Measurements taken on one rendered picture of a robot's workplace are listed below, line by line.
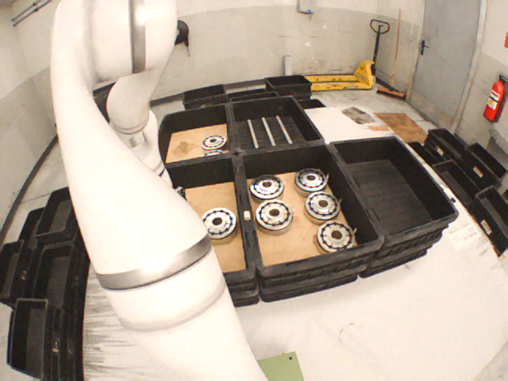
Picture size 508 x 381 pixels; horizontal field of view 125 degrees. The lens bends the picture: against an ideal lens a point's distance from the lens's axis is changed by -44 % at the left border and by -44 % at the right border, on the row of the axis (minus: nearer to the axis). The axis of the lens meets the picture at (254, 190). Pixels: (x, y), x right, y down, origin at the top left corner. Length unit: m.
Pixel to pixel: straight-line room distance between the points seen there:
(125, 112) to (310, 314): 0.64
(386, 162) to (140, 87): 0.87
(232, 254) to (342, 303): 0.35
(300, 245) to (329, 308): 0.21
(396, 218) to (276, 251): 0.39
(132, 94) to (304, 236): 0.53
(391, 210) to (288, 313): 0.44
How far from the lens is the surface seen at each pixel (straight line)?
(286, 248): 0.62
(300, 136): 1.00
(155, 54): 0.20
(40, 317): 1.45
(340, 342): 0.70
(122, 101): 0.33
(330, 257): 0.51
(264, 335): 0.68
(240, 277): 0.49
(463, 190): 1.98
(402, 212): 0.80
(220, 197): 0.75
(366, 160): 0.93
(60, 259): 1.68
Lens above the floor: 1.37
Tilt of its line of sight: 45 degrees down
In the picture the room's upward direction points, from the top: 5 degrees counter-clockwise
